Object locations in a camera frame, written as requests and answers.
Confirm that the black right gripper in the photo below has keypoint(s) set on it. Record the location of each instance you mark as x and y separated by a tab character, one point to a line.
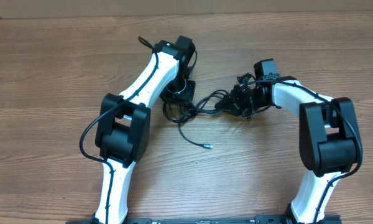
230	107

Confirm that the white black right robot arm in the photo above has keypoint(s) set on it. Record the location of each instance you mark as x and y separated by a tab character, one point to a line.
330	146

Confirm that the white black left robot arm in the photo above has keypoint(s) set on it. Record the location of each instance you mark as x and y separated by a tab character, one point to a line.
119	136

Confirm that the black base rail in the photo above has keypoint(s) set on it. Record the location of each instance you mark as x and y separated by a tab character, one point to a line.
202	221

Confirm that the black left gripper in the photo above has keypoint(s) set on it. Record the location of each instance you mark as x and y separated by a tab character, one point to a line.
187	94

